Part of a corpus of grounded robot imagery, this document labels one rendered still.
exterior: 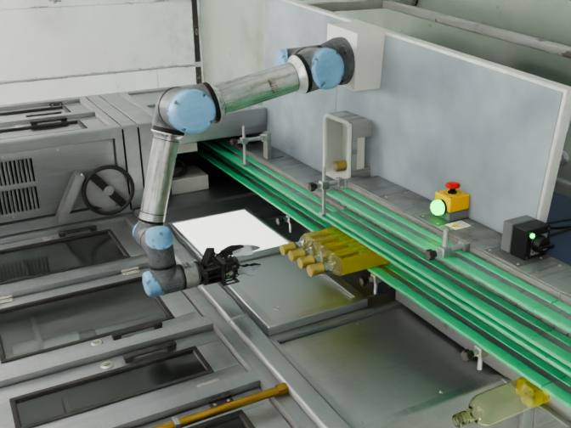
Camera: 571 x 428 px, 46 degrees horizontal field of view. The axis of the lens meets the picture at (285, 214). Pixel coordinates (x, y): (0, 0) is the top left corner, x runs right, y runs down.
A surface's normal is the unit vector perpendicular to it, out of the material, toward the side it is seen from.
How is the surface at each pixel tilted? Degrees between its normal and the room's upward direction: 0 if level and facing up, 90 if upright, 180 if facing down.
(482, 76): 0
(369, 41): 90
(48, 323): 90
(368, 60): 90
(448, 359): 90
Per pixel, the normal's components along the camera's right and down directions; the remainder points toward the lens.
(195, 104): 0.33, 0.27
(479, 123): -0.88, 0.18
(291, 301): -0.02, -0.93
